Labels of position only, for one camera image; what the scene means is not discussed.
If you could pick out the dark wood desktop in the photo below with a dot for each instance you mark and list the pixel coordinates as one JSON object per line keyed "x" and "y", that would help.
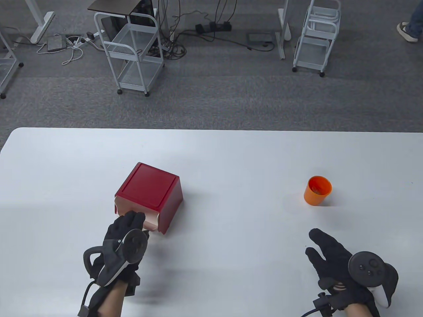
{"x": 112, "y": 6}

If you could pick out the grey foot pedal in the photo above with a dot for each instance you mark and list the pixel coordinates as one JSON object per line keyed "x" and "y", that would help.
{"x": 57, "y": 43}

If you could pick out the grey tea bag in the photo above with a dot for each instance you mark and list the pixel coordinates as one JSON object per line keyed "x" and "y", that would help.
{"x": 315, "y": 190}

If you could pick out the black power strip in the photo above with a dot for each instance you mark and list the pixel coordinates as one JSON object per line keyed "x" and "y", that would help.
{"x": 213, "y": 26}

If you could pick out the person's right hand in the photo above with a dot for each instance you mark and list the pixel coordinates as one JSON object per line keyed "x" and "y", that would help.
{"x": 330, "y": 254}

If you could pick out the cream tea bag box drawer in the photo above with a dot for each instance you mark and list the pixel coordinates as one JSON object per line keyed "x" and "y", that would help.
{"x": 152, "y": 221}

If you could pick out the orange cup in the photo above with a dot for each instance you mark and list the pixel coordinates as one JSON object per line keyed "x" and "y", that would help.
{"x": 312, "y": 198}

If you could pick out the person's right forearm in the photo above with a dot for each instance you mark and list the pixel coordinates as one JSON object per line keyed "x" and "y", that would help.
{"x": 358, "y": 312}

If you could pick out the white power strip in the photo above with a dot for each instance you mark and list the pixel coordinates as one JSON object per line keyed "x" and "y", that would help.
{"x": 82, "y": 40}

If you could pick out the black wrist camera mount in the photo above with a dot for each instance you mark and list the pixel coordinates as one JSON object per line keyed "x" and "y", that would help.
{"x": 82, "y": 310}
{"x": 325, "y": 302}

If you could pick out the black and white controller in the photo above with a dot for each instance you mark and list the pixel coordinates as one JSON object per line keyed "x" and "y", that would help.
{"x": 135, "y": 246}
{"x": 366, "y": 267}

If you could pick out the black computer tower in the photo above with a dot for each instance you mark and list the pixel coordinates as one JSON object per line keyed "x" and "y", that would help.
{"x": 142, "y": 10}

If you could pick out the white desk leg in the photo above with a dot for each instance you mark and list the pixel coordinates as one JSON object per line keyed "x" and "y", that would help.
{"x": 41, "y": 28}
{"x": 283, "y": 23}

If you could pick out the red tea bag box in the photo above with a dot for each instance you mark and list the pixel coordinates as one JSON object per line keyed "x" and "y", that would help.
{"x": 145, "y": 185}

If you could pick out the white stacked trolley cart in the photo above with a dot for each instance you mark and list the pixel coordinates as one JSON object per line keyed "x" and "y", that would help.
{"x": 312, "y": 51}

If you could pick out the person's left hand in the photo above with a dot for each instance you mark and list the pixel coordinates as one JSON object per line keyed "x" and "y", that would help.
{"x": 120, "y": 228}

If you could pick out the person's left forearm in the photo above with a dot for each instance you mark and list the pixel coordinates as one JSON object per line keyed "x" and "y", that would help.
{"x": 110, "y": 305}

